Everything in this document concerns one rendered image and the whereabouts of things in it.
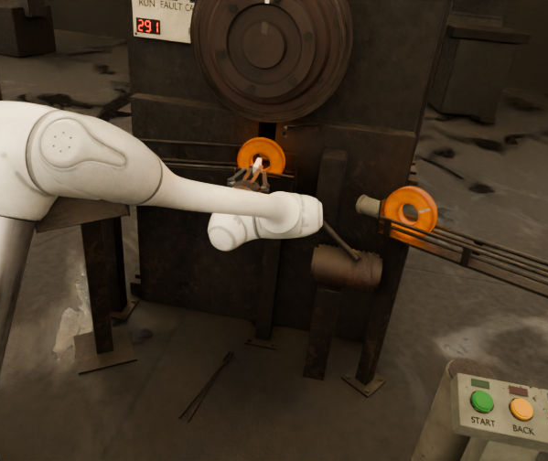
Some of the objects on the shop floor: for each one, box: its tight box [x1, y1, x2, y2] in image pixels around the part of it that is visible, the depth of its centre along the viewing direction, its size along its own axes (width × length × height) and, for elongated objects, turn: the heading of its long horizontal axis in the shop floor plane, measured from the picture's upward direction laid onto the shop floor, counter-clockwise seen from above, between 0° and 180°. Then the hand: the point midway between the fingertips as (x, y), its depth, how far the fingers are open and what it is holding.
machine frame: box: [130, 0, 453, 342], centre depth 188 cm, size 73×108×176 cm
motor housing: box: [302, 244, 382, 381], centre depth 166 cm, size 13×22×54 cm, turn 71°
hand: (257, 166), depth 151 cm, fingers closed
